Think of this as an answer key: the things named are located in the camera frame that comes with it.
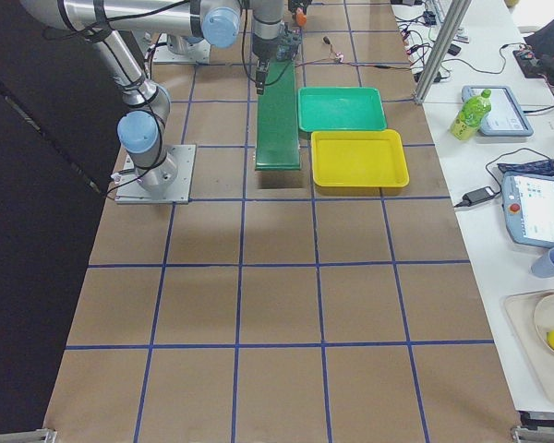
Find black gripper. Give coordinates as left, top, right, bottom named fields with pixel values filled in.
left=252, top=27, right=285, bottom=95

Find plain orange cylinder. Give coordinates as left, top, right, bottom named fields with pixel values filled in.
left=295, top=8, right=307, bottom=27

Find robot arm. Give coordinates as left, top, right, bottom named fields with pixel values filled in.
left=87, top=29, right=177, bottom=197
left=21, top=0, right=285, bottom=106

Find green plastic tray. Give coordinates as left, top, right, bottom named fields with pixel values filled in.
left=297, top=87, right=388, bottom=133

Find green conveyor belt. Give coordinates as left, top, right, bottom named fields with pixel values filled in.
left=255, top=61, right=301, bottom=171

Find yellow plastic tray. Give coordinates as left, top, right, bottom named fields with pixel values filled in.
left=310, top=129, right=410, bottom=188

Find teach pendant far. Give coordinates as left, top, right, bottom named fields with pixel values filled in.
left=460, top=84, right=536, bottom=138

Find teach pendant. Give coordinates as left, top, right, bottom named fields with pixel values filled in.
left=460, top=84, right=536, bottom=138
left=501, top=172, right=554, bottom=248

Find green tea bottle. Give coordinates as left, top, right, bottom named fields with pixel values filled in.
left=450, top=89, right=491, bottom=141

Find black power adapter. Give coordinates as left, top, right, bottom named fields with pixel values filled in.
left=453, top=186, right=501, bottom=209

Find teach pendant near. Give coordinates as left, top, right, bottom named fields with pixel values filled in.
left=501, top=172, right=554, bottom=248

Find blue cup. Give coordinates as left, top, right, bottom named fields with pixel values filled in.
left=530, top=247, right=554, bottom=278

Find beige tray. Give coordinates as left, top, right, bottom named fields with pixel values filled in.
left=503, top=290, right=554, bottom=403

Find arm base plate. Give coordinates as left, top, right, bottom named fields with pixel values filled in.
left=113, top=145, right=197, bottom=204
left=152, top=34, right=211, bottom=65

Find red black controller wires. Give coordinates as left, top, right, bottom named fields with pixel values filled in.
left=321, top=35, right=419, bottom=73

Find aluminium frame post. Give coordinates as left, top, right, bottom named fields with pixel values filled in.
left=414, top=0, right=471, bottom=104

